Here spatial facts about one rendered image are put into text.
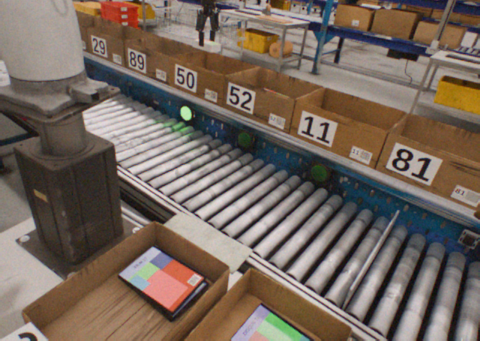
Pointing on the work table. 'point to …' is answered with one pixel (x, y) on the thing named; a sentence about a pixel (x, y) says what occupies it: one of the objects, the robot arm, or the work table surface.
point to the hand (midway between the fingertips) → (206, 40)
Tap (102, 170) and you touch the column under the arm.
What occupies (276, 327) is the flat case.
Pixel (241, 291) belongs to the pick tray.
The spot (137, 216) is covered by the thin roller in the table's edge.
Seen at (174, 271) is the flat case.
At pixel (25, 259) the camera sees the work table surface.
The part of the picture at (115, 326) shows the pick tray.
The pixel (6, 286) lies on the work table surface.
